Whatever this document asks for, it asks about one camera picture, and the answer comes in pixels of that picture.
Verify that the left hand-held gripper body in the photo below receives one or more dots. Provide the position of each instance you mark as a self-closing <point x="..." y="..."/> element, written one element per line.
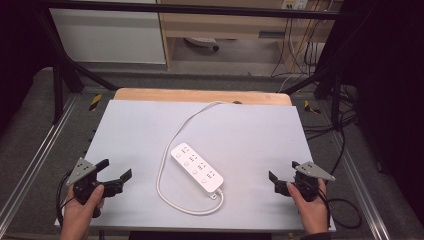
<point x="82" y="170"/>

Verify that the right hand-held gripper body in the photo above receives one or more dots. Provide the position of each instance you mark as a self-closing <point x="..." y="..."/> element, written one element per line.
<point x="313" y="170"/>

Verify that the person's left hand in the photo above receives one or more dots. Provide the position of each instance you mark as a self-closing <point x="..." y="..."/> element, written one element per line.
<point x="80" y="213"/>

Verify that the person's right hand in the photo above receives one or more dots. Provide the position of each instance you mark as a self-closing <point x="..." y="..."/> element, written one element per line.
<point x="310" y="213"/>

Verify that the yellow black tape marker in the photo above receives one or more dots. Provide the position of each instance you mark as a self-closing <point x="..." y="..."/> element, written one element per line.
<point x="95" y="102"/>
<point x="310" y="107"/>

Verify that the black metal stand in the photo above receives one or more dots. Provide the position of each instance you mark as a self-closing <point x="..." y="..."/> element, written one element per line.
<point x="66" y="70"/>
<point x="328" y="80"/>

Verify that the black curtain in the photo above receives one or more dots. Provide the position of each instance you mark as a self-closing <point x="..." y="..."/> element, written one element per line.
<point x="16" y="50"/>
<point x="390" y="100"/>

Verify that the wooden board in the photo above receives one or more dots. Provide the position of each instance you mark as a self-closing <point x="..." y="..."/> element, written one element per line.
<point x="200" y="96"/>

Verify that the white cabinet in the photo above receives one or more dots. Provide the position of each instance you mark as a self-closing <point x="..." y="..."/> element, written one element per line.
<point x="106" y="36"/>

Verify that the wooden desk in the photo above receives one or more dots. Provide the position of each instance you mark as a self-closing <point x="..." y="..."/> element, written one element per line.
<point x="233" y="28"/>

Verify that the white floor power strip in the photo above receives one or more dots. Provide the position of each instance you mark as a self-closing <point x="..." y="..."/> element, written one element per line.
<point x="203" y="41"/>

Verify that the aluminium rail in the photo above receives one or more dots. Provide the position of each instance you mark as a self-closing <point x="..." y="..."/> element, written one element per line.
<point x="36" y="156"/>
<point x="360" y="186"/>

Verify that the white wall socket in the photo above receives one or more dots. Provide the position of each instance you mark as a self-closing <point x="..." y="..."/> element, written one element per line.
<point x="295" y="4"/>

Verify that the black horizontal frame bar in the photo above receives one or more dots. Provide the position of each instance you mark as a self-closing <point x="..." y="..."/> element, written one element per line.
<point x="200" y="12"/>

